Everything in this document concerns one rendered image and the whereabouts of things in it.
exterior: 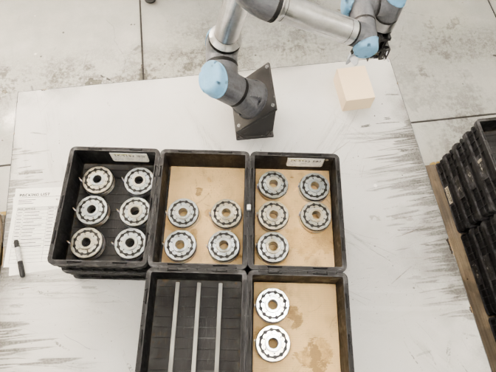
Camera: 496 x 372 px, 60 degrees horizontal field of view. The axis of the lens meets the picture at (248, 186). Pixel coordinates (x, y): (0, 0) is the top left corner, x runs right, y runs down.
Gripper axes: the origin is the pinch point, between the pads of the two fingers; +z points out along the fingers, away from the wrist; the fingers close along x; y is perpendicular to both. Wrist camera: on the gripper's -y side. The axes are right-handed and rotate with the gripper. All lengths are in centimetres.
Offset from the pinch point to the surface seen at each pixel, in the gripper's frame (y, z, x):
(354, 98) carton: 7.4, 13.5, -2.4
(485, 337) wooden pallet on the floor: 103, 77, 51
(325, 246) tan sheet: 66, 8, -29
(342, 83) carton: -0.3, 13.5, -5.4
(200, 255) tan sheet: 63, 8, -70
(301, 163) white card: 37.8, 2.8, -32.0
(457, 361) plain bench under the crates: 108, 21, 8
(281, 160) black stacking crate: 36, 1, -39
